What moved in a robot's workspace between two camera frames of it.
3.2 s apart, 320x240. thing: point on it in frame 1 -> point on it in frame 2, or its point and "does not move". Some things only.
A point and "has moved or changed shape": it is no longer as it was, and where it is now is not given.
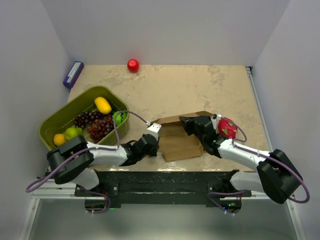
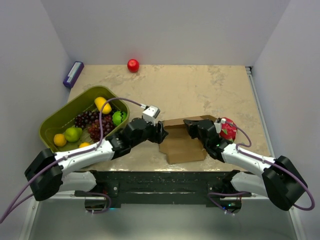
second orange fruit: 59,139 does not move
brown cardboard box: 175,143 has moved or changed shape
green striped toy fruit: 120,117 does not move
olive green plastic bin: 64,119 does not move
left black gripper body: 151,152 -> 150,134
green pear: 72,132 does not move
